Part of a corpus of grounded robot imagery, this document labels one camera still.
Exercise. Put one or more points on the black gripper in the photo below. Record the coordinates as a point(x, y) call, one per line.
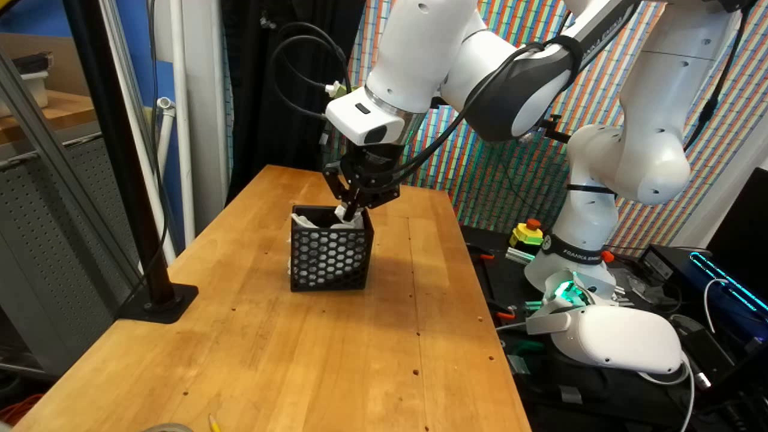
point(372, 171)

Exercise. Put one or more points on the white towel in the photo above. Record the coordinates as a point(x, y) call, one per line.
point(316, 221)

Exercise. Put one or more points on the black perforated basket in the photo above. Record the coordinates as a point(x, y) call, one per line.
point(332, 259)

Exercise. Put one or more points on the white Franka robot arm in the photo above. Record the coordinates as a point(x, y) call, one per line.
point(638, 120)

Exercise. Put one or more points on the striped colourful cloth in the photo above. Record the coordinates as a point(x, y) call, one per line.
point(480, 184)

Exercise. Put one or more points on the black curtain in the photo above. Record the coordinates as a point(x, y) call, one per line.
point(247, 96)

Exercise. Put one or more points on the yellow emergency stop button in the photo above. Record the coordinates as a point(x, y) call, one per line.
point(527, 235)

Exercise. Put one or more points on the black pole with base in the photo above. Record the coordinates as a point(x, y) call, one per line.
point(120, 160)

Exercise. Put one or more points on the white VR headset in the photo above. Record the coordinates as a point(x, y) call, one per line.
point(616, 336)

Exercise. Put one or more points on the grey perforated metal cabinet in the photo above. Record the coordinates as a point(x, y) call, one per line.
point(49, 241)

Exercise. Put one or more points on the black case with blue edge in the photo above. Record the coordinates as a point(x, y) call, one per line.
point(728, 295)

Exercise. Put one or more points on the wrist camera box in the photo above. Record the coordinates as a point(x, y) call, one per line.
point(362, 118)

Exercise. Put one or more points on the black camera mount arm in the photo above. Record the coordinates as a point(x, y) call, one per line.
point(556, 133)

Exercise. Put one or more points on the aluminium frame post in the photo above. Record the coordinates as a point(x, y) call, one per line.
point(134, 120)

